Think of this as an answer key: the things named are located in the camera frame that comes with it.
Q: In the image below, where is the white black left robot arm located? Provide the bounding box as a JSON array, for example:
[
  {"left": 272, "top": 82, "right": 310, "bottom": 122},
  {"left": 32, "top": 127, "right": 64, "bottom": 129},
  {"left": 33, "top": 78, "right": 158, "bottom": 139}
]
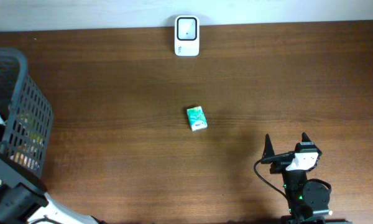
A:
[{"left": 0, "top": 141, "right": 103, "bottom": 223}]

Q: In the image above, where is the grey plastic lattice basket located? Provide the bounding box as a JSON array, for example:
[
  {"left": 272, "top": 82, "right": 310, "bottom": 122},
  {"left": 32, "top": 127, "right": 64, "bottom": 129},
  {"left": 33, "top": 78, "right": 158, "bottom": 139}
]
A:
[{"left": 0, "top": 48, "right": 54, "bottom": 177}]

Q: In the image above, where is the teal tissue pack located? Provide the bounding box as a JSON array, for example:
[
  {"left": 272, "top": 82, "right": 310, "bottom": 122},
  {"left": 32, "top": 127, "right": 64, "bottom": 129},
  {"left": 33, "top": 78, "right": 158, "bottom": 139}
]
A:
[{"left": 186, "top": 106, "right": 208, "bottom": 131}]

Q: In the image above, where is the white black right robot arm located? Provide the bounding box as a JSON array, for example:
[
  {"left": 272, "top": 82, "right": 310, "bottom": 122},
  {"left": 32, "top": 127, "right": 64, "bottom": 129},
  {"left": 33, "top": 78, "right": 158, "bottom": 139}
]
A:
[{"left": 254, "top": 133, "right": 348, "bottom": 224}]

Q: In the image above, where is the white barcode scanner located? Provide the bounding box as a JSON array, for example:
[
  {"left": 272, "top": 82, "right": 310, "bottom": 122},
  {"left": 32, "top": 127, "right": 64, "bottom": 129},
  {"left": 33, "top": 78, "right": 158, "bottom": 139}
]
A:
[{"left": 174, "top": 15, "right": 200, "bottom": 57}]

